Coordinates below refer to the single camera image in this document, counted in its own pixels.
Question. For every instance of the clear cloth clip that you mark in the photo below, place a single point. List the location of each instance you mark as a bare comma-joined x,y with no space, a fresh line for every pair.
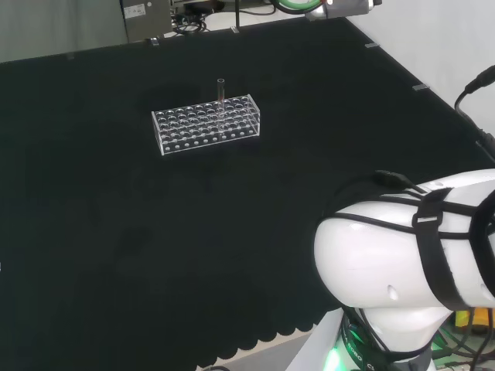
373,45
153,41
420,87
235,29

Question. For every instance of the silver camera housing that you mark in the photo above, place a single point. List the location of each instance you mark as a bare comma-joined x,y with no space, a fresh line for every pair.
340,9

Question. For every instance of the grey metal cabinet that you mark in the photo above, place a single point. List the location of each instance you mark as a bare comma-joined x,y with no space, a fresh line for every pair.
147,19

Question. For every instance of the clear glass test tube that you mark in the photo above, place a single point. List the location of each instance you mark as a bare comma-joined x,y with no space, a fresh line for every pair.
220,90

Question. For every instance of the clear plastic test tube rack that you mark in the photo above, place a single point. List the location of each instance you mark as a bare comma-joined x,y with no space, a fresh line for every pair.
170,116

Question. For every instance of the black tripod pole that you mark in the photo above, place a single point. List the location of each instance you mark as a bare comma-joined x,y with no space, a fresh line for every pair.
236,13

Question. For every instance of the black bench cloth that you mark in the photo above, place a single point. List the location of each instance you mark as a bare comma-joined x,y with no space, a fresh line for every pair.
116,232

